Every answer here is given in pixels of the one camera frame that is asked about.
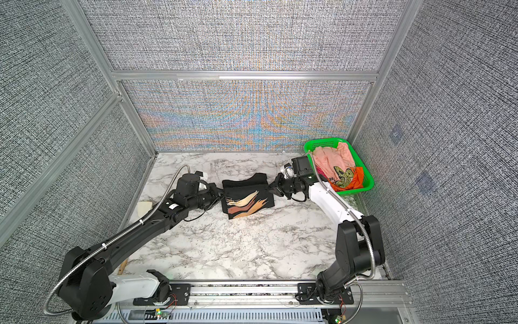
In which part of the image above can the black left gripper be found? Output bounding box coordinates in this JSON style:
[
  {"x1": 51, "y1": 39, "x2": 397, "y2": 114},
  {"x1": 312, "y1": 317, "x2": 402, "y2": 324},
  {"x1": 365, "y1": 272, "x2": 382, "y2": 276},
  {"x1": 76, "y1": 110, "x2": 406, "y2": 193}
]
[{"x1": 185, "y1": 181, "x2": 226, "y2": 211}]

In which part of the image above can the black t-shirt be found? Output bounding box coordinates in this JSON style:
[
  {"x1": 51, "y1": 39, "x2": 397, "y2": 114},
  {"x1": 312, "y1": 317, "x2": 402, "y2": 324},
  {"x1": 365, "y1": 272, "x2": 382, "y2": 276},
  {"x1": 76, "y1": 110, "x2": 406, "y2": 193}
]
[{"x1": 221, "y1": 173, "x2": 275, "y2": 220}]

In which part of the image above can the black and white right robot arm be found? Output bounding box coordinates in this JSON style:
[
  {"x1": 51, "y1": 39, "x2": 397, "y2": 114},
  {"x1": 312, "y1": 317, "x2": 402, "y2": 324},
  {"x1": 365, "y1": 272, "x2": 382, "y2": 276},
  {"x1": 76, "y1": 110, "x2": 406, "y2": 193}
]
[{"x1": 268, "y1": 156, "x2": 385, "y2": 303}]

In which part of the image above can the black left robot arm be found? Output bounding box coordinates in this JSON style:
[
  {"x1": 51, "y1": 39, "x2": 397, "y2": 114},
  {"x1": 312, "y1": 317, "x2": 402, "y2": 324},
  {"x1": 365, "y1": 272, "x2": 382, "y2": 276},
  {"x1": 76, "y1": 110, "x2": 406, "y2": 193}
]
[{"x1": 51, "y1": 171, "x2": 223, "y2": 321}]

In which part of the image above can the pink t-shirt in basket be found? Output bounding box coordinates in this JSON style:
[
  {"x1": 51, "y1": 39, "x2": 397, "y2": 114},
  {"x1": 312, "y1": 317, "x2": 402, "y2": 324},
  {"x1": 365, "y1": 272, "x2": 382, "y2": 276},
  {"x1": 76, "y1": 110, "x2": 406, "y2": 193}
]
[{"x1": 312, "y1": 143, "x2": 356, "y2": 183}]

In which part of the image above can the orange graphic t-shirt in basket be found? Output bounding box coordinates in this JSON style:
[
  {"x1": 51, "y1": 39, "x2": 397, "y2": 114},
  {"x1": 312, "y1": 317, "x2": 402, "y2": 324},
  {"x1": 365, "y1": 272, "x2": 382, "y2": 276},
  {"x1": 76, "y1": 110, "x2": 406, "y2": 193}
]
[{"x1": 332, "y1": 166, "x2": 365, "y2": 192}]

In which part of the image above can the green plastic basket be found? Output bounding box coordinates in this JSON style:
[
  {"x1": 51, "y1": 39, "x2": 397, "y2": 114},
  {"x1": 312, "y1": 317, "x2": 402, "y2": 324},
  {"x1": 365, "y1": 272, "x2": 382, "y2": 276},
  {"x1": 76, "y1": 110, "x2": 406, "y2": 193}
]
[{"x1": 304, "y1": 138, "x2": 374, "y2": 197}]

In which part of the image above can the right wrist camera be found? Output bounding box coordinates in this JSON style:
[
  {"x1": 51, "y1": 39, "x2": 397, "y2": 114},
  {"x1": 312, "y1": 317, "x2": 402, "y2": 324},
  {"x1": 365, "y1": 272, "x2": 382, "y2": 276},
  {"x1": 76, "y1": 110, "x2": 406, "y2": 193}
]
[{"x1": 281, "y1": 163, "x2": 295, "y2": 179}]

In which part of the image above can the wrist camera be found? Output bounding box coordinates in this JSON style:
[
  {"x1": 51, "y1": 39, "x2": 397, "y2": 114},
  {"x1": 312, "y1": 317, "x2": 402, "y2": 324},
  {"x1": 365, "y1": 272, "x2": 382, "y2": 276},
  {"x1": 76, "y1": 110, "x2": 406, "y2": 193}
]
[
  {"x1": 281, "y1": 163, "x2": 295, "y2": 179},
  {"x1": 194, "y1": 171, "x2": 208, "y2": 182}
]

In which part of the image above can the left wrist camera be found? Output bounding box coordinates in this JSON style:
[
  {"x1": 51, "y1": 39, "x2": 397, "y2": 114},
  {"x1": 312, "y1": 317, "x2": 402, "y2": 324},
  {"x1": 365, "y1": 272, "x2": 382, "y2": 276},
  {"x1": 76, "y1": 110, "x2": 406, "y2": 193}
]
[{"x1": 194, "y1": 171, "x2": 208, "y2": 182}]

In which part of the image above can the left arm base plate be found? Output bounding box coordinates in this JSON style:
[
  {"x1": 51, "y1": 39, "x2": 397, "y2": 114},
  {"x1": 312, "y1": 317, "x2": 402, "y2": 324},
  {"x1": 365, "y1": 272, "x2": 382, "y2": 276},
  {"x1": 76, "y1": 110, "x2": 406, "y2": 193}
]
[{"x1": 132, "y1": 283, "x2": 192, "y2": 307}]

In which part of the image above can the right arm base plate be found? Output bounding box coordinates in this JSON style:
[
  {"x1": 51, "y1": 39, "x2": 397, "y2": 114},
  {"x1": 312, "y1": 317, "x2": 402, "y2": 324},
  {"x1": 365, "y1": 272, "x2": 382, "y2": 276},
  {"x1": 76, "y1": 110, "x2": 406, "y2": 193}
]
[{"x1": 295, "y1": 281, "x2": 354, "y2": 305}]

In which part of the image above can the white spatula wooden handle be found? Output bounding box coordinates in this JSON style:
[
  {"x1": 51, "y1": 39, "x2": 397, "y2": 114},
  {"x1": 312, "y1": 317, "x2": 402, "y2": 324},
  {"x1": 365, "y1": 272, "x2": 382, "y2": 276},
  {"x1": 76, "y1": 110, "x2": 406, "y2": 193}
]
[{"x1": 117, "y1": 200, "x2": 155, "y2": 275}]

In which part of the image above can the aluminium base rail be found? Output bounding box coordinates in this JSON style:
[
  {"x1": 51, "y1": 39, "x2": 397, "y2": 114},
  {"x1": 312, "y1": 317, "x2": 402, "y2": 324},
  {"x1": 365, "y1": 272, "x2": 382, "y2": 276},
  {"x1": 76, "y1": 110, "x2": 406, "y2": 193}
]
[{"x1": 68, "y1": 280, "x2": 418, "y2": 324}]

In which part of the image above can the aluminium frame of enclosure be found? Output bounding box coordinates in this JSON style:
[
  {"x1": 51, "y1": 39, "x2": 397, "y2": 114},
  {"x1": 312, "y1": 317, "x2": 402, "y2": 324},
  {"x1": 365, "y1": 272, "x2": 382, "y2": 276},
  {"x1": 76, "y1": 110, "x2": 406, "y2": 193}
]
[{"x1": 0, "y1": 0, "x2": 426, "y2": 280}]

